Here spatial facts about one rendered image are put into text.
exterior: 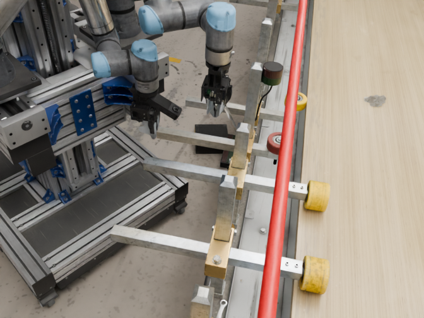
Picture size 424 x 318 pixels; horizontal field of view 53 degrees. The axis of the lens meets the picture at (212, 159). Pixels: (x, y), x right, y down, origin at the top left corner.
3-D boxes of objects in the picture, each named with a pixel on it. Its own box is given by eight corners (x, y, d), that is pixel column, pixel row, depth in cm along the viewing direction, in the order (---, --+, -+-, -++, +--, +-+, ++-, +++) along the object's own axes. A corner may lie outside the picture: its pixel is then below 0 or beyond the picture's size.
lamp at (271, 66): (253, 126, 139) (262, 69, 124) (255, 116, 143) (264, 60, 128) (270, 129, 139) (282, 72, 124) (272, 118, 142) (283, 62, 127)
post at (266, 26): (246, 130, 175) (262, 20, 141) (247, 125, 177) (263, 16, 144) (254, 132, 174) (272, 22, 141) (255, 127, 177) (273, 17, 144)
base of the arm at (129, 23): (92, 27, 159) (88, 1, 152) (125, 16, 167) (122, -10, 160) (116, 43, 152) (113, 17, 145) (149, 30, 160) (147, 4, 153)
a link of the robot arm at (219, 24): (227, -3, 113) (242, 11, 107) (224, 35, 120) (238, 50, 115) (200, 1, 110) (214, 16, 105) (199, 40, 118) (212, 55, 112)
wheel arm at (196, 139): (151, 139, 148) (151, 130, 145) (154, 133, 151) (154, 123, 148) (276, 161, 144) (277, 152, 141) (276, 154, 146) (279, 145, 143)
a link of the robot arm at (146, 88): (161, 71, 135) (153, 85, 129) (161, 83, 138) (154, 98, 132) (138, 67, 136) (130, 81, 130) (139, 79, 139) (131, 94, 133)
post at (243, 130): (223, 237, 143) (236, 128, 110) (224, 229, 146) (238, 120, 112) (233, 240, 143) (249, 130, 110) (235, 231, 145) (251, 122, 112)
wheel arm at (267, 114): (185, 108, 168) (185, 99, 165) (187, 103, 171) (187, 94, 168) (295, 126, 163) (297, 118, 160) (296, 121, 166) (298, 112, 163)
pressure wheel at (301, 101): (290, 130, 160) (296, 105, 152) (276, 118, 164) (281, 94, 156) (305, 122, 164) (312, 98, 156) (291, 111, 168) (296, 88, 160)
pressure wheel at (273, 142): (262, 169, 144) (266, 144, 136) (264, 153, 150) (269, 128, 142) (285, 173, 143) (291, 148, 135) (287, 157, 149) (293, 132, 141)
